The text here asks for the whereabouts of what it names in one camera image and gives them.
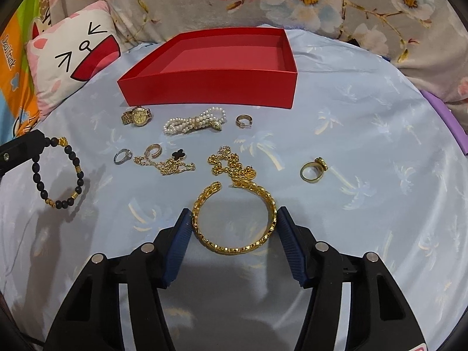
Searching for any black bead bracelet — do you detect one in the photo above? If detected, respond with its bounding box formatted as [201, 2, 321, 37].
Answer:
[31, 136, 86, 210]

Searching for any gold wrist watch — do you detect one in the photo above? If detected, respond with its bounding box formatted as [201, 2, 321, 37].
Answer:
[121, 106, 152, 127]

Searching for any gold cuff bangle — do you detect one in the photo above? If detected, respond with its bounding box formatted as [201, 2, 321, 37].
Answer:
[191, 178, 278, 256]

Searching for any white pearl bracelet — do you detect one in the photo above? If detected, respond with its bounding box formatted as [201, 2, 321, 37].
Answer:
[162, 106, 228, 137]

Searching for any colourful cartoon bedsheet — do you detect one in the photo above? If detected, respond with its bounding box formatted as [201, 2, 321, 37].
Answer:
[0, 0, 40, 143]

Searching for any white cat face pillow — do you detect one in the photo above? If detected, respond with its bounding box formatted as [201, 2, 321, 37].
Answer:
[26, 0, 121, 119]

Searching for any light blue palm cloth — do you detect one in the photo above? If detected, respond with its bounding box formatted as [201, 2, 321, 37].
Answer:
[1, 30, 467, 350]

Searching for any purple mat edge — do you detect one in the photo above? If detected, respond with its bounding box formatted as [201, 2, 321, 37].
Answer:
[420, 90, 468, 155]

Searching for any gold hoop earring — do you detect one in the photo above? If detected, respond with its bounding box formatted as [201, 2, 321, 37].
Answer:
[235, 114, 253, 128]

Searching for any red cardboard tray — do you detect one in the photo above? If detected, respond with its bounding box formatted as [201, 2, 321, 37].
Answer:
[117, 27, 297, 109]

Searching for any grey floral blanket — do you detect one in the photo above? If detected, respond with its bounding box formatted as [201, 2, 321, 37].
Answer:
[49, 0, 467, 125]

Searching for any silver ring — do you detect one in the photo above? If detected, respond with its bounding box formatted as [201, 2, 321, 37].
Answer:
[113, 148, 134, 166]

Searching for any rose gold wide ring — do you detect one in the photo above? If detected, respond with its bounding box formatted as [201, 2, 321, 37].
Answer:
[143, 142, 163, 160]

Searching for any gold chain black clover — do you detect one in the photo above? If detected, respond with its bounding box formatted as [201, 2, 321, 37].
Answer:
[133, 145, 196, 176]

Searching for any gold ring with stone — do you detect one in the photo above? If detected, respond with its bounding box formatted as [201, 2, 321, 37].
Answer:
[299, 156, 329, 184]

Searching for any gold bead chain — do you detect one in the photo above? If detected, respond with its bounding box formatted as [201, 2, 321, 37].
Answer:
[207, 145, 258, 191]

